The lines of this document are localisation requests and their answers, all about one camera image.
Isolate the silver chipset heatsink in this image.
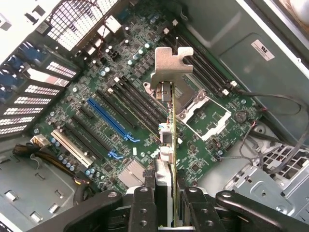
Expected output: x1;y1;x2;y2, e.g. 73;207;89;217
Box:
117;159;147;187

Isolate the green motherboard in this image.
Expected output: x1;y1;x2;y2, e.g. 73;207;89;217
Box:
31;0;264;194

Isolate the metal disk bay cage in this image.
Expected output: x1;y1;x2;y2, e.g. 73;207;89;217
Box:
224;135;309;218

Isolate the metal socket cover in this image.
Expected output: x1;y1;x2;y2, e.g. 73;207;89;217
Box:
178;100;232;142

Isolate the white expansion slot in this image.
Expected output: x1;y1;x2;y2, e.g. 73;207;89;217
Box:
50;129;94;169

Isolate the round coin cell battery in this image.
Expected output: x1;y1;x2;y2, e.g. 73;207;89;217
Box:
235;111;247;123

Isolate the short black expansion slot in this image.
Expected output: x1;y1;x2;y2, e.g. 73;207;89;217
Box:
79;105;94;119

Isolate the CPU socket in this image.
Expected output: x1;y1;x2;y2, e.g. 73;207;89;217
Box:
143;79;206;116

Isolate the white case sticker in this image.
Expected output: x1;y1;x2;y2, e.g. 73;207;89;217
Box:
251;40;276;61

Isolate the open black PC case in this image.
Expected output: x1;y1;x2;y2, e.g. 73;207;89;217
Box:
0;0;309;232

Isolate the yellow black power wire bundle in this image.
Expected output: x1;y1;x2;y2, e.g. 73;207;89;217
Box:
12;135;94;203

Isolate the red black twisted wire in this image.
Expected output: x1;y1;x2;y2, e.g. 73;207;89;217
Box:
82;0;114;61

